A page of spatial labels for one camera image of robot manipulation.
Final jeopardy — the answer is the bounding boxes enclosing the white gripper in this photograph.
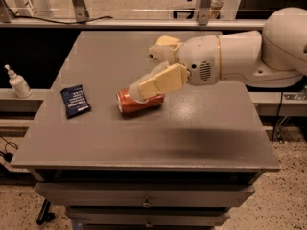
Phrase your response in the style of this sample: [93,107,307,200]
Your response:
[129,35,221,101]

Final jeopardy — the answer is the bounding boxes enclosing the red coke can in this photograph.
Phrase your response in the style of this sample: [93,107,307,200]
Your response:
[116,88,164,114]

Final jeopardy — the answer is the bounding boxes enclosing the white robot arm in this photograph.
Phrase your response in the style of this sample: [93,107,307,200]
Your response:
[129,8,307,100]

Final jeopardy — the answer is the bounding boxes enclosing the yellow sponge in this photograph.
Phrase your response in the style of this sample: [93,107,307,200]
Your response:
[149,46,158,58]

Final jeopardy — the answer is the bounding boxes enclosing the dark blue snack packet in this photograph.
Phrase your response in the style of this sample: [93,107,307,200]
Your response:
[60,84,91,119]

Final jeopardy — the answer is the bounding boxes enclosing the white pump bottle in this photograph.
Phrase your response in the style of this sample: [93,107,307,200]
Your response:
[5,64,32,99]

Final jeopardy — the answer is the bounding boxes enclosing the grey top drawer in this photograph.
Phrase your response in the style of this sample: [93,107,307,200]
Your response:
[35,183,254,208]

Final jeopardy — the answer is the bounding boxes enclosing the grey drawer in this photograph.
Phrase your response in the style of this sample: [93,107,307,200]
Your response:
[35,183,254,208]
[66,207,230,226]

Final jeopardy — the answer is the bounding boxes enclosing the grey lower drawer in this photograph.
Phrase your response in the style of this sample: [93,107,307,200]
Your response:
[66,207,230,226]

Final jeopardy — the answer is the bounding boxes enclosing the metal support bracket right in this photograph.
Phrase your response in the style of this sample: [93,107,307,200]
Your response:
[196,0,212,26]

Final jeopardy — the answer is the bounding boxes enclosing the metal support bracket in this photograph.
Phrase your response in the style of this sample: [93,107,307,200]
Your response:
[72,0,89,23]
[196,0,212,26]

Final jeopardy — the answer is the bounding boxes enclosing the metal support bracket left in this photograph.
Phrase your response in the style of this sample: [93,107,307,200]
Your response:
[72,0,89,23]

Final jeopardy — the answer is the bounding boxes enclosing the black cable on rail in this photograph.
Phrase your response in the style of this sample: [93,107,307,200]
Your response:
[9,9,113,25]

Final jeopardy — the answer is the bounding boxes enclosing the black cable at left floor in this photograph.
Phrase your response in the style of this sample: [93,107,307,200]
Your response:
[0,135,19,163]

